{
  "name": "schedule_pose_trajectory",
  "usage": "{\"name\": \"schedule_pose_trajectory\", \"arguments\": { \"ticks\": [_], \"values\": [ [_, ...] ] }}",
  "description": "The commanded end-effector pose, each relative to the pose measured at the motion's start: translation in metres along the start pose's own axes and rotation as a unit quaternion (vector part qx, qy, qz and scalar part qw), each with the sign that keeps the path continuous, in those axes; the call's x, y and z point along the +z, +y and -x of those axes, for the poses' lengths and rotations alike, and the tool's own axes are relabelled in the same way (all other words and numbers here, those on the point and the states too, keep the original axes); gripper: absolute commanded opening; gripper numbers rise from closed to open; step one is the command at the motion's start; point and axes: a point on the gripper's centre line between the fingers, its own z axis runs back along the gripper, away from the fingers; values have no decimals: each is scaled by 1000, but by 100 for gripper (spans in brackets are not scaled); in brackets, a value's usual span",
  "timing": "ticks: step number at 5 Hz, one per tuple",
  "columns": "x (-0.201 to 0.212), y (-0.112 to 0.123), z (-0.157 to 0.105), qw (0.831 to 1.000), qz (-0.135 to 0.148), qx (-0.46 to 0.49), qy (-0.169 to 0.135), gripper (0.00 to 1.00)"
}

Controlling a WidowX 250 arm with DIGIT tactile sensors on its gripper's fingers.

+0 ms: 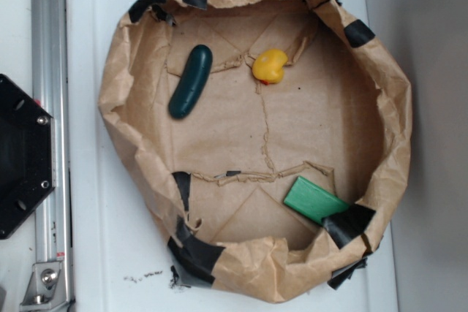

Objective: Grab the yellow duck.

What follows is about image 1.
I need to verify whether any yellow rubber duck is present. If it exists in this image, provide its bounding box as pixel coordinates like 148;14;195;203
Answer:
252;48;288;85

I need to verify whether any brown paper bag tray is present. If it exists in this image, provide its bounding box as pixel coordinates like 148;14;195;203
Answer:
98;0;412;303

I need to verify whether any dark green pickle toy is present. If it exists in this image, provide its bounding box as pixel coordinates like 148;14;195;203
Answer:
168;45;213;119

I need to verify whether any green wooden block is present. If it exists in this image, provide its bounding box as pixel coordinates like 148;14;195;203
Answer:
283;176;349;225

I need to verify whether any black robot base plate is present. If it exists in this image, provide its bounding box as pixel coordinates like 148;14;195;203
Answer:
1;75;55;240

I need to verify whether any aluminium extrusion rail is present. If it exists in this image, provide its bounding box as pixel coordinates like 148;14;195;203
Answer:
31;0;75;311

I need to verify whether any metal corner bracket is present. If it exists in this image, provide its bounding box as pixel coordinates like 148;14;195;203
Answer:
19;261;67;311

